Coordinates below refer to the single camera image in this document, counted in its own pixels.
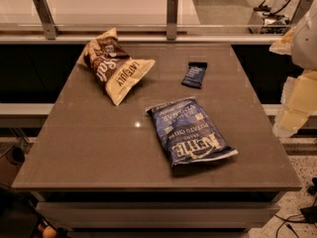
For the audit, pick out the left metal railing bracket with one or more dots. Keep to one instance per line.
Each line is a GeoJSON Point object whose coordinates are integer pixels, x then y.
{"type": "Point", "coordinates": [46, 18]}

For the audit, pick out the right metal railing bracket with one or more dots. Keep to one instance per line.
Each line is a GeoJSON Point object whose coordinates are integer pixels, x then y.
{"type": "Point", "coordinates": [302, 8]}

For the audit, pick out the brown and cream chip bag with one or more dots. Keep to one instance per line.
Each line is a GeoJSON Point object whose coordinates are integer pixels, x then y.
{"type": "Point", "coordinates": [113, 67]}

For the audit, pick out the small dark blue snack bar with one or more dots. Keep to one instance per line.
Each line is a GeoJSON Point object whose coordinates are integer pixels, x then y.
{"type": "Point", "coordinates": [195, 74]}

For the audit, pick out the glass railing panel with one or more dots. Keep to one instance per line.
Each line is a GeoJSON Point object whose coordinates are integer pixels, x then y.
{"type": "Point", "coordinates": [202, 17]}

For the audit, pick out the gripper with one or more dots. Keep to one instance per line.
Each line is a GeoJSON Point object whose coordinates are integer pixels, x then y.
{"type": "Point", "coordinates": [305, 44]}

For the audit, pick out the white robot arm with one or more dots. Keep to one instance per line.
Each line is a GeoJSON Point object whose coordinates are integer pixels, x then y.
{"type": "Point", "coordinates": [300, 42]}

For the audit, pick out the orange round objects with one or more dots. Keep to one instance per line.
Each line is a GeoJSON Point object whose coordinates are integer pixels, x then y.
{"type": "Point", "coordinates": [47, 231]}

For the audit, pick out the brown table frame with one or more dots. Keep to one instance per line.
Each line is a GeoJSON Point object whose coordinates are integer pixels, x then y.
{"type": "Point", "coordinates": [150, 215]}

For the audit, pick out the white machine with cables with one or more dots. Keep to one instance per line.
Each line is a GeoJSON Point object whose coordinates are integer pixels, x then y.
{"type": "Point", "coordinates": [270, 19]}

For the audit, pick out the blue Kettle chip bag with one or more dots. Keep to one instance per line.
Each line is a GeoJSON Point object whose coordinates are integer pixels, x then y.
{"type": "Point", "coordinates": [187, 134]}

